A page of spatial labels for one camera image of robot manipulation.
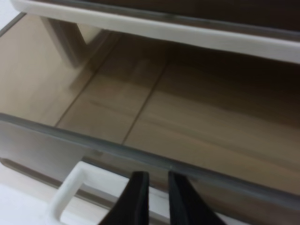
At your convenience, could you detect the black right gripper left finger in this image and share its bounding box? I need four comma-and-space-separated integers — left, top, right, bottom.
101, 172, 149, 225

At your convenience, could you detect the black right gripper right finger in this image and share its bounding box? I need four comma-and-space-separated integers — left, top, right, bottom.
168, 172, 225, 225

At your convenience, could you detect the white plastic drawer cabinet frame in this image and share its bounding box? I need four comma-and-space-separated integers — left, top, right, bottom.
12, 0, 300, 64

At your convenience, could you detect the smoky brown drawer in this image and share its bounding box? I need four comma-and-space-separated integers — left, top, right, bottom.
0, 15, 300, 225

